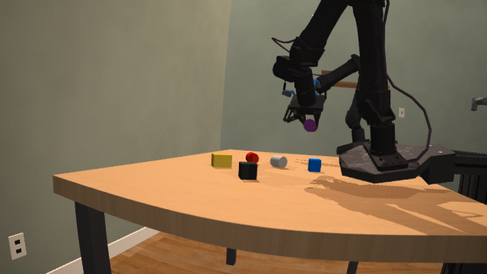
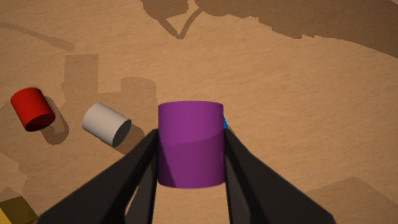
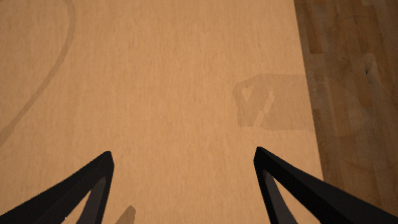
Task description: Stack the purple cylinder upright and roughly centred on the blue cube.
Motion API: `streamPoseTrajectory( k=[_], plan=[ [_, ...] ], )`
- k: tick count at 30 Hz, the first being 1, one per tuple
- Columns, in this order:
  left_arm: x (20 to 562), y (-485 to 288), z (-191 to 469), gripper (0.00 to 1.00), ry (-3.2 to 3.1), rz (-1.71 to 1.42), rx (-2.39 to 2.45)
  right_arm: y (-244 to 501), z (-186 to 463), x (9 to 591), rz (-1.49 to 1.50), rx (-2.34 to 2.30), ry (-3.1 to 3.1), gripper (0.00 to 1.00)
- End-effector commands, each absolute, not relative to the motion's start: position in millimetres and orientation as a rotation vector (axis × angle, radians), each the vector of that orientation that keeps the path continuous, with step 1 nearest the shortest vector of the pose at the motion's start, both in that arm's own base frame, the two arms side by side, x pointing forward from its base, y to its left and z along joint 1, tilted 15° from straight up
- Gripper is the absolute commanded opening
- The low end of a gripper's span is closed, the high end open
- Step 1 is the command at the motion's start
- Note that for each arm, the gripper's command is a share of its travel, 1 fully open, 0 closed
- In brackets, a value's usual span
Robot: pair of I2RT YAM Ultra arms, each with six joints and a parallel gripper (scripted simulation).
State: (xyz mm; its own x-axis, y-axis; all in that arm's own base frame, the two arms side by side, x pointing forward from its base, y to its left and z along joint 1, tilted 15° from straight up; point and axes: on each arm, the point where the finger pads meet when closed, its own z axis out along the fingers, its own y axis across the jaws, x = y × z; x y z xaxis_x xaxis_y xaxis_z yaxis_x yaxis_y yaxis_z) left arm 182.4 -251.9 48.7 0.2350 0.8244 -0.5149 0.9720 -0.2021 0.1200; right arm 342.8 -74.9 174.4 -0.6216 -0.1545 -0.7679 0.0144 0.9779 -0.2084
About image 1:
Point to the yellow block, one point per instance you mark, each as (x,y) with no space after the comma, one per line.
(221,160)

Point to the red cylinder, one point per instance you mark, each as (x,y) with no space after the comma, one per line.
(252,157)

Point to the blue cube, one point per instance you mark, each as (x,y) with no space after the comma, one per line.
(314,165)

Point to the white cylinder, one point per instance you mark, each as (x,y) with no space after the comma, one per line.
(278,161)

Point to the purple cylinder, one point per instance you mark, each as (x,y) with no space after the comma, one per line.
(310,125)

